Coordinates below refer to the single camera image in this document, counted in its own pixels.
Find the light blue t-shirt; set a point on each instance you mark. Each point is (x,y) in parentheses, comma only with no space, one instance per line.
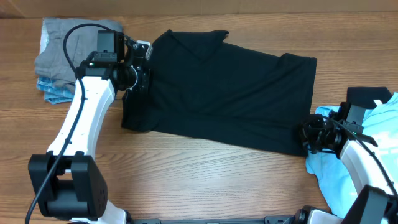
(333,177)

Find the folded blue jeans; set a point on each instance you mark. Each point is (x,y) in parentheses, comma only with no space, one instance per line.
(55,91)

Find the folded black garment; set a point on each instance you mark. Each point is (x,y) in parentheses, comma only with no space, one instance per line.
(365,96)

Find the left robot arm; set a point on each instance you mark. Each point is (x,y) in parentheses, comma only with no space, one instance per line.
(68,184)

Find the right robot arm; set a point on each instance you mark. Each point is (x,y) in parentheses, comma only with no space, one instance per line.
(377,196)

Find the folded grey shorts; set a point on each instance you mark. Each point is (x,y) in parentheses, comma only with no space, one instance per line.
(51,62)

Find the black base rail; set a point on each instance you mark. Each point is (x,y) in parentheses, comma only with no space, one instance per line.
(281,219)

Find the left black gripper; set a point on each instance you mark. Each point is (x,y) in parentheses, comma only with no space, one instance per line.
(143,86)

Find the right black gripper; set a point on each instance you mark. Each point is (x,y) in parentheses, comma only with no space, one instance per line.
(310,134)

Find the black t-shirt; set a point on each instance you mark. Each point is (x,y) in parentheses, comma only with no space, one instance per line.
(203,87)

